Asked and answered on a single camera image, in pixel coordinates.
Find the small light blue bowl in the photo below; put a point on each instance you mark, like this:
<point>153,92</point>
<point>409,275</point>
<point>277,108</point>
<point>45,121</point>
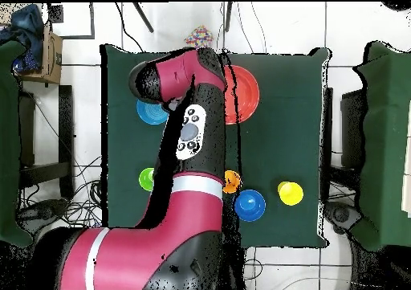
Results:
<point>151,113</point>

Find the wide orange-red bowl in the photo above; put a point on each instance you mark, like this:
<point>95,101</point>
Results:
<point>247,94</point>

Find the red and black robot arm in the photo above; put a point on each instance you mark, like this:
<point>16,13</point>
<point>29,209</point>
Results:
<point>179,232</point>

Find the orange plastic cup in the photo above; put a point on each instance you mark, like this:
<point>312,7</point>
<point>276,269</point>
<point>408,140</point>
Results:
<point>231,180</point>

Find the green plastic cup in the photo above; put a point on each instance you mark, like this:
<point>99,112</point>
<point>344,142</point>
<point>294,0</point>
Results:
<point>146,179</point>

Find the small dark blue bowl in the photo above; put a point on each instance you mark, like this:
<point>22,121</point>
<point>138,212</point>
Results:
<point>250,205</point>

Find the yellow plastic cup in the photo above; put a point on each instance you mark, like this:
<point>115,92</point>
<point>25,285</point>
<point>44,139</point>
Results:
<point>290,193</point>

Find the dark green tablecloth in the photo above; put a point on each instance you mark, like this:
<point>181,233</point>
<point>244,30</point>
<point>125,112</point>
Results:
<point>298,78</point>

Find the black tripod leg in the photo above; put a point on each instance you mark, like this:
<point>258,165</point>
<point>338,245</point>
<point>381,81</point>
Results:
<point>143,17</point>
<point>228,17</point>

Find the cardboard box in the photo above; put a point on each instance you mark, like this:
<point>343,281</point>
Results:
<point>51,62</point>

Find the green cloth covered table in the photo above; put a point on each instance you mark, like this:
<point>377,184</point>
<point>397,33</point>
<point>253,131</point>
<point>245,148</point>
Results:
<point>9,142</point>
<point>385,142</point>

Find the blue cloth bundle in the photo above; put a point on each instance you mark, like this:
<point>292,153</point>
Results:
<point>27,23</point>

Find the black stool frame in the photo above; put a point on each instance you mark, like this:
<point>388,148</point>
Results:
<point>351,126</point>
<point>65,161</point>

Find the black pedestal foot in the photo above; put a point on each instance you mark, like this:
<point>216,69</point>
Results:
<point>342,214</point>
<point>45,209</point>

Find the black rectangular frame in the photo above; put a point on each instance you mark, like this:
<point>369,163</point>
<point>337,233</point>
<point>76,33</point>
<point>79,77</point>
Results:
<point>92,20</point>

